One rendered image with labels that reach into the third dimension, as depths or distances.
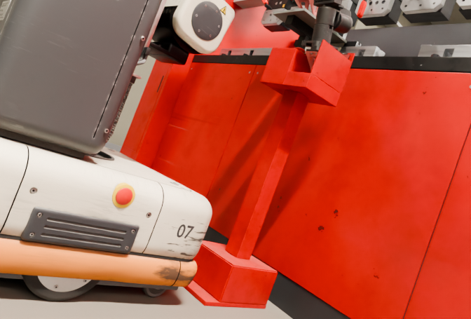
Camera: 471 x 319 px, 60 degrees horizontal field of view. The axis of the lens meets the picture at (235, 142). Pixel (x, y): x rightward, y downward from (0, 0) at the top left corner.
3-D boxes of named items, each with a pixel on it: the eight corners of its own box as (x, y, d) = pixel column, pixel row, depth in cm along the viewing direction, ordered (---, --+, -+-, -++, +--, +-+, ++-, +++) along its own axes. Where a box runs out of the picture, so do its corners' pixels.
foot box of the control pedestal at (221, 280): (167, 273, 125) (181, 235, 126) (226, 280, 141) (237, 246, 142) (204, 306, 110) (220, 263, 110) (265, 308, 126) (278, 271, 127)
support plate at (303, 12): (272, 14, 163) (272, 11, 163) (313, 43, 179) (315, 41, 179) (303, 10, 149) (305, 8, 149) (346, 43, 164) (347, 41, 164)
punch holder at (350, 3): (316, 19, 178) (329, -16, 179) (328, 28, 183) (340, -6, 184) (343, 17, 166) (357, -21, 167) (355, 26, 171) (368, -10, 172)
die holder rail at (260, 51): (215, 64, 235) (221, 48, 235) (223, 68, 238) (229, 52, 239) (271, 66, 194) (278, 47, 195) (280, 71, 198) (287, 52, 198)
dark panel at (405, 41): (280, 94, 266) (303, 32, 268) (282, 96, 267) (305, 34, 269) (453, 116, 175) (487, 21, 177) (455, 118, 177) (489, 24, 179)
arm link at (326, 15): (314, 3, 124) (329, 3, 120) (329, 9, 129) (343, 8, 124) (310, 26, 125) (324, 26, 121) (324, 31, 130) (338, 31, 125)
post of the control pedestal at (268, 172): (224, 249, 128) (284, 89, 131) (237, 252, 132) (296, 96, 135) (236, 258, 124) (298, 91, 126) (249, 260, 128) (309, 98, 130)
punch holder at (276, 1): (259, 24, 211) (270, -6, 211) (270, 31, 216) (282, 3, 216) (278, 22, 199) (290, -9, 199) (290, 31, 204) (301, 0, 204)
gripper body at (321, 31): (338, 53, 126) (343, 29, 125) (316, 47, 120) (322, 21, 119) (321, 52, 131) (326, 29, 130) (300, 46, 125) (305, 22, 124)
